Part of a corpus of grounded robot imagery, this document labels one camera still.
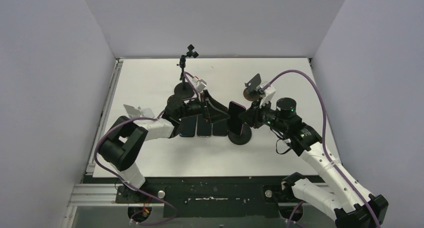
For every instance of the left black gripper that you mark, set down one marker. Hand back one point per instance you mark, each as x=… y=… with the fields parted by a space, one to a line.
x=211 y=110

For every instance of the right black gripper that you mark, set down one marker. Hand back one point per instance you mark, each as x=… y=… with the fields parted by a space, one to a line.
x=251 y=113

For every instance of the black phone stand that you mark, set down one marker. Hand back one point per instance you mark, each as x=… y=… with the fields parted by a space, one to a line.
x=183 y=89
x=243 y=138

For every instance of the brown base phone stand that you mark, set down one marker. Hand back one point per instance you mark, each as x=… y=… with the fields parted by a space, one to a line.
x=253 y=90

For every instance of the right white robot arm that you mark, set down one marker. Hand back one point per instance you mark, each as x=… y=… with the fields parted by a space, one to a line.
x=348 y=203

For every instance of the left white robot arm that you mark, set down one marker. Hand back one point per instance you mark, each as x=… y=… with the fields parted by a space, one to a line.
x=121 y=144

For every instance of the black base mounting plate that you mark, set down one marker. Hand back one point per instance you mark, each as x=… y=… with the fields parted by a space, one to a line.
x=204 y=197

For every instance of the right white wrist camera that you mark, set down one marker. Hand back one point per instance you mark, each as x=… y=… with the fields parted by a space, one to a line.
x=267 y=91

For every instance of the aluminium rail left edge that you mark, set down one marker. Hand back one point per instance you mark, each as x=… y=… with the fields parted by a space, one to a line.
x=104 y=114

